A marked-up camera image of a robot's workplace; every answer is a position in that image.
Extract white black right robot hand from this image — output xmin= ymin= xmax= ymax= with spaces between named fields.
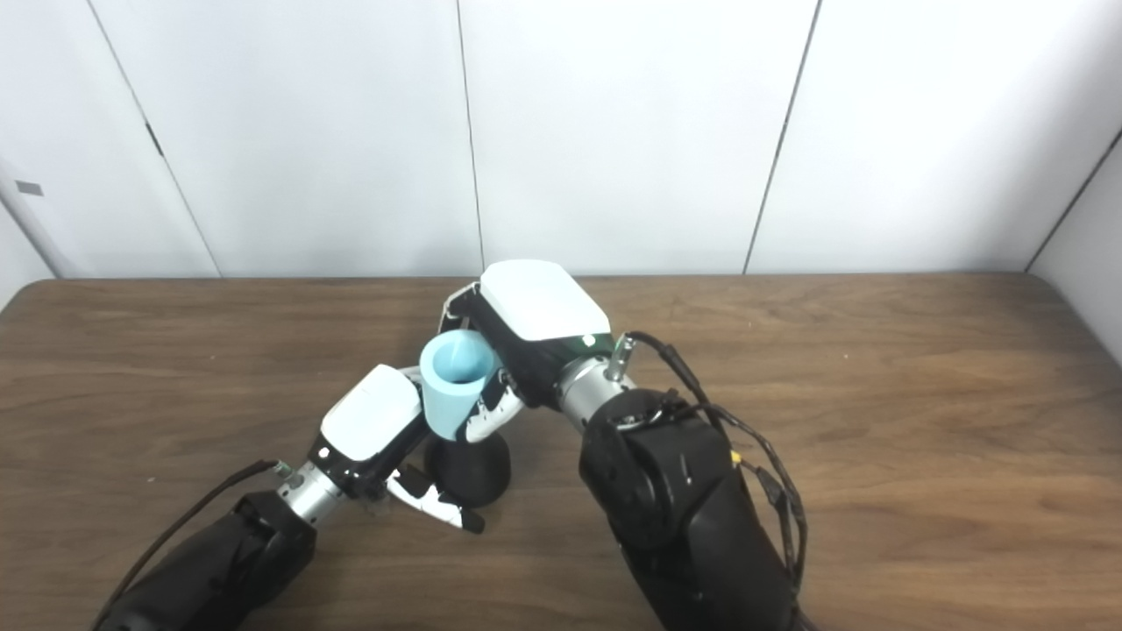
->
xmin=438 ymin=259 xmax=614 ymax=443

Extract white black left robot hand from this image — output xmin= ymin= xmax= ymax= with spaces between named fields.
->
xmin=307 ymin=364 xmax=486 ymax=534

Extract light blue cylinder cup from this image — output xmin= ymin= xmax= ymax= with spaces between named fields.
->
xmin=419 ymin=330 xmax=502 ymax=442

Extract black funnel-shaped nozzle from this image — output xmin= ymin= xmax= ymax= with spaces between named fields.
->
xmin=423 ymin=431 xmax=513 ymax=509

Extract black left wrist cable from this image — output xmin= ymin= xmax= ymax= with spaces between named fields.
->
xmin=92 ymin=459 xmax=295 ymax=627

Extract braided right arm wire bundle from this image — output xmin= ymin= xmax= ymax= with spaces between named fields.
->
xmin=614 ymin=394 xmax=804 ymax=571

